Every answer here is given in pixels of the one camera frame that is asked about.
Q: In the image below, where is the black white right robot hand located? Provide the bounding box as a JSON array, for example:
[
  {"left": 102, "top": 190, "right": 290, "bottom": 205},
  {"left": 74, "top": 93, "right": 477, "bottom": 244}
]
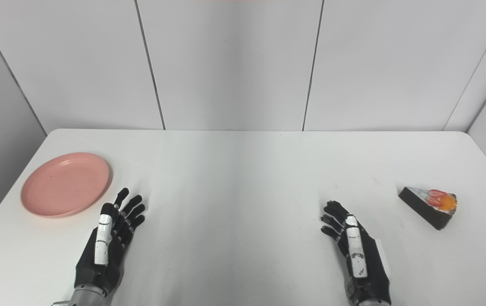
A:
[{"left": 321, "top": 201, "right": 392, "bottom": 304}]

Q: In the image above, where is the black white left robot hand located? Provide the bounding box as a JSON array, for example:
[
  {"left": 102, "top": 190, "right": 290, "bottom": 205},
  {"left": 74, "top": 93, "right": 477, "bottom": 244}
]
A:
[{"left": 74, "top": 187, "right": 146, "bottom": 298}]

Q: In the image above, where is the chocolate cake slice with fruit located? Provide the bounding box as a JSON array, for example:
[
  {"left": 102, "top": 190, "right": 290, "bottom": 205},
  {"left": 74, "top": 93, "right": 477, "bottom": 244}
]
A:
[{"left": 398, "top": 186, "right": 458, "bottom": 231}]

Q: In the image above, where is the pink round plate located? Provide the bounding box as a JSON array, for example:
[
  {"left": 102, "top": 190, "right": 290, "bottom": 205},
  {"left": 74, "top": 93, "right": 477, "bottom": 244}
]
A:
[{"left": 20, "top": 152, "right": 113, "bottom": 218}]

